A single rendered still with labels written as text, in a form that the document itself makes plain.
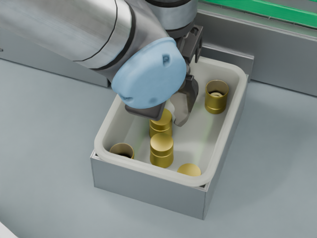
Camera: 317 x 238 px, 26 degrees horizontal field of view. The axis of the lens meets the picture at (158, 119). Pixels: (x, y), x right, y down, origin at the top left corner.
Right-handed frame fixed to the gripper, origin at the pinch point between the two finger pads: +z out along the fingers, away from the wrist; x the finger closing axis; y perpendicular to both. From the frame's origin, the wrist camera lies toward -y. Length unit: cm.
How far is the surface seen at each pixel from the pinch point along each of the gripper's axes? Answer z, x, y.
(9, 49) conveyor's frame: 1.8, 29.1, 6.8
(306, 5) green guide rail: -11.3, -16.0, 18.5
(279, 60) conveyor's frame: -1.0, -13.7, 16.4
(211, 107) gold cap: 1.9, -5.9, 6.1
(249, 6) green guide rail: -8.9, -7.6, 18.2
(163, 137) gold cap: -0.9, -1.5, -3.6
